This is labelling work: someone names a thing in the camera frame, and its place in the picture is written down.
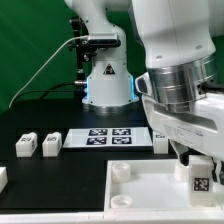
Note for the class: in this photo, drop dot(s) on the white front rail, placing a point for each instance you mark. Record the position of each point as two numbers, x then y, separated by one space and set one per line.
153 217

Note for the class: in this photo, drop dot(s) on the white block left edge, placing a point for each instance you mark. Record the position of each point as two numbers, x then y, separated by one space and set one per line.
3 178

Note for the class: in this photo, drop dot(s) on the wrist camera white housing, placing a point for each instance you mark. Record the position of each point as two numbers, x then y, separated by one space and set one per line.
142 84

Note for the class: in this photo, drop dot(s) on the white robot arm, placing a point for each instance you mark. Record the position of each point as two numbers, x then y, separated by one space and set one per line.
178 90

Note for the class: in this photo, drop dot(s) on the white square tabletop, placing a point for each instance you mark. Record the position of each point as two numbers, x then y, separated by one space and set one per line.
153 185

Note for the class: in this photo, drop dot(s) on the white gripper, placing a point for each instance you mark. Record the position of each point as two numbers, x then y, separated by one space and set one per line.
202 129

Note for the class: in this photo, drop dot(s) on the white marker base plate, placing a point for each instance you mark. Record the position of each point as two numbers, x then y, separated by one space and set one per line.
108 137

